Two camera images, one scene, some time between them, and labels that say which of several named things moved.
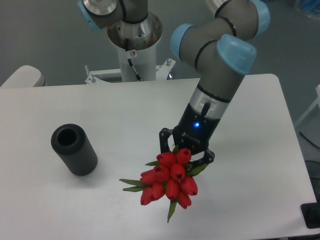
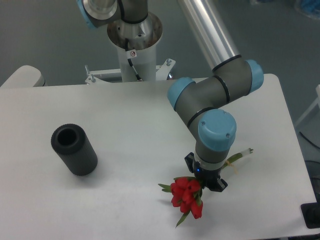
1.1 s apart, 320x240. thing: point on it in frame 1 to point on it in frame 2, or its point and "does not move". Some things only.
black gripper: [195, 129] to [208, 178]
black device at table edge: [311, 214] does not move
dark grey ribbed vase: [71, 141] does not move
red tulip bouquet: [171, 176] to [186, 191]
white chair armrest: [25, 76] does not move
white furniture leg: [318, 91] does not move
